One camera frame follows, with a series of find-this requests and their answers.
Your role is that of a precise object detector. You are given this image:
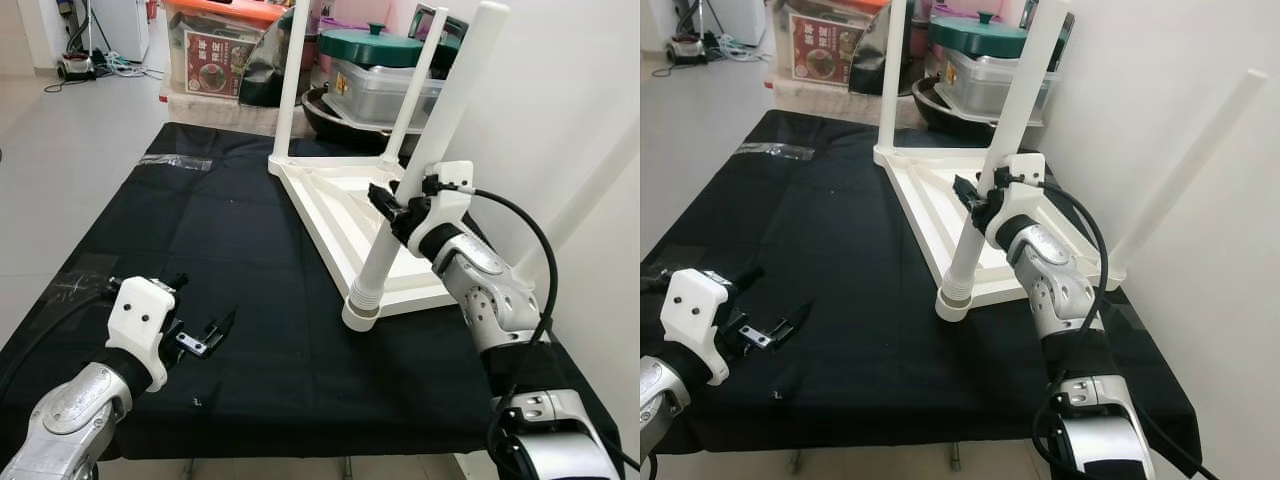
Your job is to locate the white plastic table top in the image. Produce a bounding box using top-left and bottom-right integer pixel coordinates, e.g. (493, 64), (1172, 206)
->
(268, 152), (481, 331)
(873, 145), (1126, 323)

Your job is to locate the white plastic table leg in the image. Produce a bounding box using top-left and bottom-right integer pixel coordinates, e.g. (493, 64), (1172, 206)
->
(342, 2), (511, 331)
(270, 0), (313, 171)
(935, 0), (1073, 323)
(540, 125), (640, 281)
(380, 8), (451, 166)
(1105, 68), (1269, 291)
(876, 0), (909, 156)

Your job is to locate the black tablecloth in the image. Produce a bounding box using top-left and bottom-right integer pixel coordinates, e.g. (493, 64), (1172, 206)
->
(0, 122), (626, 461)
(640, 110), (1201, 453)

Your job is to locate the black wok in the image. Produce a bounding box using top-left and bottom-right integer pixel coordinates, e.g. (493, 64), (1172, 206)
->
(912, 78), (1001, 136)
(300, 88), (401, 141)

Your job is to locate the clear tape patch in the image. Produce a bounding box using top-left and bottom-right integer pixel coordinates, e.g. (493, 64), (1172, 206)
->
(45, 265), (121, 301)

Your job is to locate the clear plastic storage box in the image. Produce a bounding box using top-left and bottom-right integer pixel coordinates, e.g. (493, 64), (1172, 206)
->
(325, 60), (441, 131)
(940, 50), (1056, 123)

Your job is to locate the green round pot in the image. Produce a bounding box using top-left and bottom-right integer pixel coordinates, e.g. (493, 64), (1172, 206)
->
(928, 12), (1031, 59)
(320, 25), (431, 69)

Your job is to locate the beige cloth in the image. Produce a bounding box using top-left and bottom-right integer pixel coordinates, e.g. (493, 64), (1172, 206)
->
(160, 92), (286, 131)
(770, 80), (891, 116)

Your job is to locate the orange lid storage box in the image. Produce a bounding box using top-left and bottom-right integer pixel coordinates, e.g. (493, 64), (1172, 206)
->
(770, 0), (886, 86)
(160, 0), (291, 99)

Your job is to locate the white appliance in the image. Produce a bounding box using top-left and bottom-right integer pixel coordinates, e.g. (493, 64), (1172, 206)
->
(700, 0), (766, 46)
(85, 0), (151, 61)

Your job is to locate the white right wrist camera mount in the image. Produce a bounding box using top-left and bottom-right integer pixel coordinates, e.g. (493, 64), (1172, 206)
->
(975, 153), (1046, 241)
(392, 160), (476, 246)

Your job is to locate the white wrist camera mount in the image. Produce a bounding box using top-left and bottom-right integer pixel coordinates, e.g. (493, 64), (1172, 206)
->
(975, 153), (1046, 241)
(392, 160), (476, 246)
(660, 268), (741, 386)
(103, 277), (181, 393)

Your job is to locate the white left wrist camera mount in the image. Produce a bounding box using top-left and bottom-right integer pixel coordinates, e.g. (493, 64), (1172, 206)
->
(660, 268), (741, 386)
(103, 277), (181, 393)

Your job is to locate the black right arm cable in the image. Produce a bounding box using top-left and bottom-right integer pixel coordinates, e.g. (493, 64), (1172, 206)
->
(1000, 172), (1216, 480)
(425, 178), (561, 480)

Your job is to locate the dark picture frame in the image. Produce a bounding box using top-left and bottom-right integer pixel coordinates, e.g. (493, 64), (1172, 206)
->
(408, 5), (469, 71)

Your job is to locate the pale blue floor cable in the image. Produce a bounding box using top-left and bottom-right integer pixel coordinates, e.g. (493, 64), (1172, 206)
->
(95, 55), (161, 79)
(705, 35), (771, 61)

